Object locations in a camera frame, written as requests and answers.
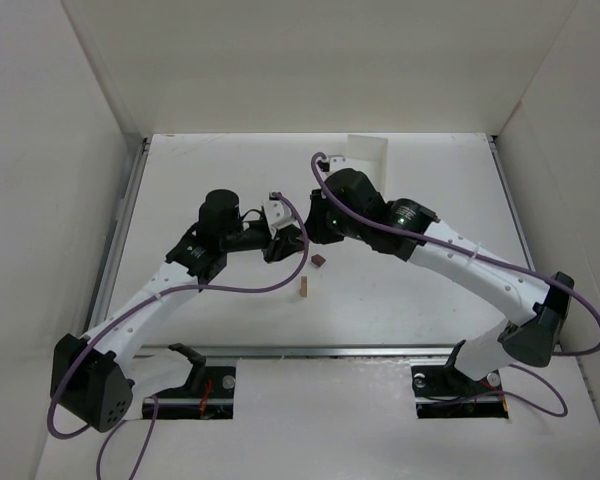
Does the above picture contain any white perforated box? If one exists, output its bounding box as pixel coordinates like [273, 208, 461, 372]
[344, 134, 389, 195]

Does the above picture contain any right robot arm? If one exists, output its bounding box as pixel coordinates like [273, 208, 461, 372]
[305, 168, 574, 380]

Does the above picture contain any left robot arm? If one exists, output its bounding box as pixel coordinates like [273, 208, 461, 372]
[46, 189, 309, 440]

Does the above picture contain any dark red wood block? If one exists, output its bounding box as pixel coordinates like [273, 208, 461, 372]
[311, 254, 326, 268]

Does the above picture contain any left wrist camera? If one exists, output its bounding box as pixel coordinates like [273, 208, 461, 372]
[262, 192, 295, 236]

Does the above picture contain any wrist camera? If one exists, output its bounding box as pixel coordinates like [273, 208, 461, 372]
[262, 192, 295, 236]
[316, 154, 348, 175]

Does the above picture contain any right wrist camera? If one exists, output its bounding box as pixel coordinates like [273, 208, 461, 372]
[316, 154, 348, 175]

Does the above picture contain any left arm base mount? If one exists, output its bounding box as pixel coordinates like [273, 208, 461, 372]
[156, 343, 236, 420]

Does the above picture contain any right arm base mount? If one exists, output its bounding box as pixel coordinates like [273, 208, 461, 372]
[411, 364, 509, 419]

